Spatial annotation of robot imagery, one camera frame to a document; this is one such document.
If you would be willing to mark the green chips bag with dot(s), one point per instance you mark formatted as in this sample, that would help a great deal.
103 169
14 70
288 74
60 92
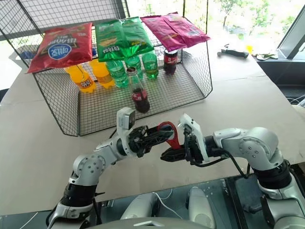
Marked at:
135 33
108 43

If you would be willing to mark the red bottle opener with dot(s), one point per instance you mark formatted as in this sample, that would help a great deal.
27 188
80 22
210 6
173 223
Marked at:
175 140

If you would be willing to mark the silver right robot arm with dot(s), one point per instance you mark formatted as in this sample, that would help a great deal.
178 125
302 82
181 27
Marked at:
256 148

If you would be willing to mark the pink chips bag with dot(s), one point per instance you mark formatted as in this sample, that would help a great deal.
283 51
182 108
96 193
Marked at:
164 33
188 31

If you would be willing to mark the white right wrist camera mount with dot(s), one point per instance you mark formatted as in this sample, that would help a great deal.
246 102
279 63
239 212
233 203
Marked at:
195 133

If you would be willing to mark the grey robot torso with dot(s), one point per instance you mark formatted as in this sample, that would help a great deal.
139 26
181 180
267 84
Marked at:
147 223

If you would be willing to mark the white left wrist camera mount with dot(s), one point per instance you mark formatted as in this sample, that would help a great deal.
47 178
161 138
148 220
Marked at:
124 119

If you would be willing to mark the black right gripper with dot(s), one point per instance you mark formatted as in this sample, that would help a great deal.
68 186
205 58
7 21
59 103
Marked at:
189 152

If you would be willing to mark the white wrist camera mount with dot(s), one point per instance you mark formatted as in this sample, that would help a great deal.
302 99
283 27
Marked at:
195 133
124 119

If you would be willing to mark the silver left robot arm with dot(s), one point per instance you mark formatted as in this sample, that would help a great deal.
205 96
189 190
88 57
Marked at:
88 167

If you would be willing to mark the small yellow cup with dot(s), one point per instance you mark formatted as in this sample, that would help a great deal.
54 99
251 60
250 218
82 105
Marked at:
249 48

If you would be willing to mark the orange soda bottle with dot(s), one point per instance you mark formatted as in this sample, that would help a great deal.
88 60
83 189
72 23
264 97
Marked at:
84 82
103 76

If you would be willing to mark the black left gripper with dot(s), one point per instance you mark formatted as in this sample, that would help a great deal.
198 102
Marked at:
138 140

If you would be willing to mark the red chips bag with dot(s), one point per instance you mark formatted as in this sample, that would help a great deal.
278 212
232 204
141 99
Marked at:
60 47

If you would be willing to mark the silver rounded robot leg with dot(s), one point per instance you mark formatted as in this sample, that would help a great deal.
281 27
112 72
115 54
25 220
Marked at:
140 206
201 207

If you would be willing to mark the plastic cola bottle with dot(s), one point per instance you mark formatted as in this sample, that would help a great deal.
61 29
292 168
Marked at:
170 63

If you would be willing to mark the glass cola bottle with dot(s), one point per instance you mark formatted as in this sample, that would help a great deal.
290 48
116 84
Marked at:
140 100

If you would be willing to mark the dark window frame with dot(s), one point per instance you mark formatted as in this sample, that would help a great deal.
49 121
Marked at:
291 35

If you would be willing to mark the green soda bottle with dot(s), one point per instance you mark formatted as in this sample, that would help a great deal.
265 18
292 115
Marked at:
134 63
150 65
118 75

